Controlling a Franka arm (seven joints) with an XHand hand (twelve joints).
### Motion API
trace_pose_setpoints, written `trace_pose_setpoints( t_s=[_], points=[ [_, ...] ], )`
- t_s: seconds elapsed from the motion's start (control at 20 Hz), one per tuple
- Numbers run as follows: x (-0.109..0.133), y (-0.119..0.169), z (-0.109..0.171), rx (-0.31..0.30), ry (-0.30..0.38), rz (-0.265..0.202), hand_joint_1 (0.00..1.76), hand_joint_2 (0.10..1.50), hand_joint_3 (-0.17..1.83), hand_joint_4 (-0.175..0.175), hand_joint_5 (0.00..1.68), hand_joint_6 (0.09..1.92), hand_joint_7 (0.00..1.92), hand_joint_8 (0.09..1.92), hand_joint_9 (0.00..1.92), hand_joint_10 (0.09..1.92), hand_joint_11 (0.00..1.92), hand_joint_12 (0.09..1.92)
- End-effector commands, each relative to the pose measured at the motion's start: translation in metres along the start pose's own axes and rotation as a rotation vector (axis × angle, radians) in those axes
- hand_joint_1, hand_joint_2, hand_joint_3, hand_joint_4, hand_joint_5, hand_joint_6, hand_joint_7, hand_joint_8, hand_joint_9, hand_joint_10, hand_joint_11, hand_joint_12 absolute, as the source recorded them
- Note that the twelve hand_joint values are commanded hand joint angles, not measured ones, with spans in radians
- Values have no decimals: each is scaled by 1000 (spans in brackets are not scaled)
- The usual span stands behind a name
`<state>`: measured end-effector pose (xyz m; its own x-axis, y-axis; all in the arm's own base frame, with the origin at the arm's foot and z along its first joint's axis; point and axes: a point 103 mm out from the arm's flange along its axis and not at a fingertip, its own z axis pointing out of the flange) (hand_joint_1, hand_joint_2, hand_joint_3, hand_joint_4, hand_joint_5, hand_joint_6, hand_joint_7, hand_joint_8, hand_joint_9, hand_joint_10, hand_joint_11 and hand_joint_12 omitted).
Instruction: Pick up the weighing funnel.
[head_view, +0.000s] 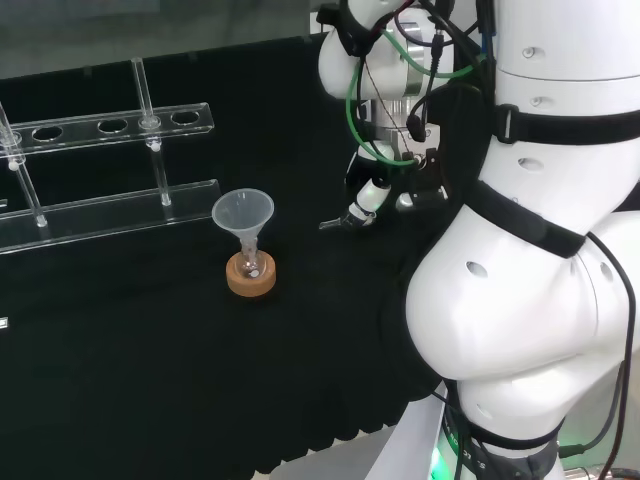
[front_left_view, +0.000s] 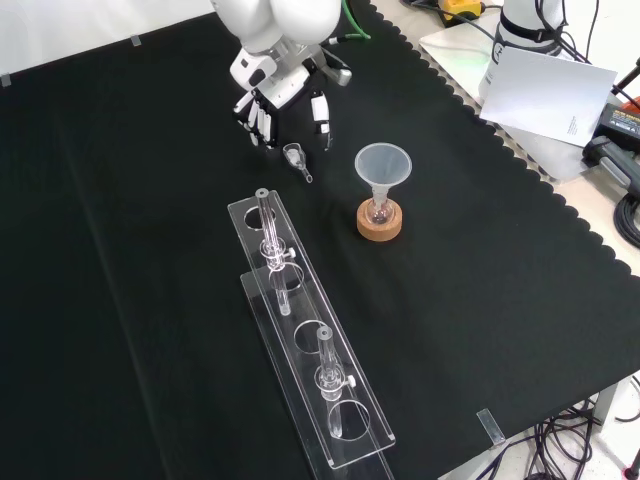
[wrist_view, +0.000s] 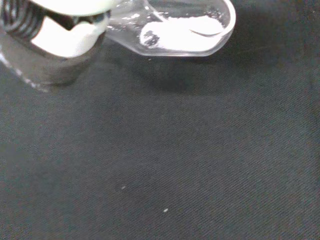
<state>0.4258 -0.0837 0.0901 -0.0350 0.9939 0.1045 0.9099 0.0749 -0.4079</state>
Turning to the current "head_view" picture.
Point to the white label tab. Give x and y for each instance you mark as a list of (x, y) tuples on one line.
[(3, 323)]

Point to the small round-bottom glass flask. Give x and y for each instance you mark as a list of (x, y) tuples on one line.
[(248, 266)]

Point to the clear plastic funnel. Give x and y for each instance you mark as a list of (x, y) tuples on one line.
[(242, 210)]

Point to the black bench cloth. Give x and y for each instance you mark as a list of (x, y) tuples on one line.
[(150, 375)]

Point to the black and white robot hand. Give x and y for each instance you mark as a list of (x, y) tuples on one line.
[(425, 185)]

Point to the clear acrylic funnel stand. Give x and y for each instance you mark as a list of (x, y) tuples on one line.
[(100, 215)]

